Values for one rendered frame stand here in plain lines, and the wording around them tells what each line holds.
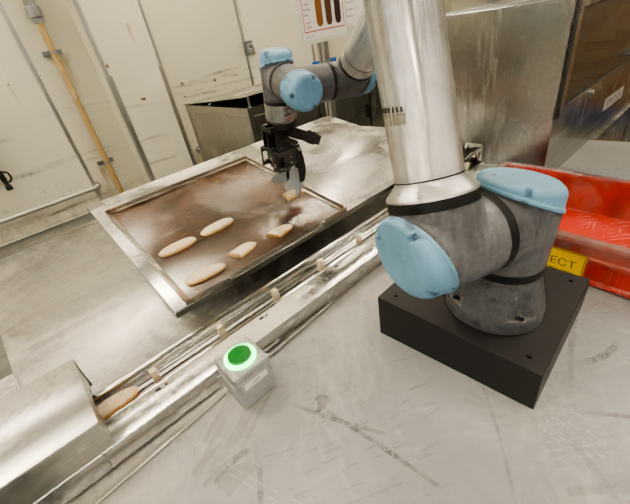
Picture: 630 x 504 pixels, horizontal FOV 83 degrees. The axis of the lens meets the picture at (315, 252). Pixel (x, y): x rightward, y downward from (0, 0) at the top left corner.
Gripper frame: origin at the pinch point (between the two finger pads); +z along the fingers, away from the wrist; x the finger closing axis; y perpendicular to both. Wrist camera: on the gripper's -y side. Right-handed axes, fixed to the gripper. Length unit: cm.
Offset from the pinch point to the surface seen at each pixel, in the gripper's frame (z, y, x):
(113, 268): 20, 48, -32
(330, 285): 4.9, 16.8, 31.1
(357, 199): 5.6, -14.9, 11.0
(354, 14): 18, -418, -350
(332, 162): 5.6, -27.4, -11.7
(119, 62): 18, -60, -321
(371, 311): 7.4, 14.4, 40.9
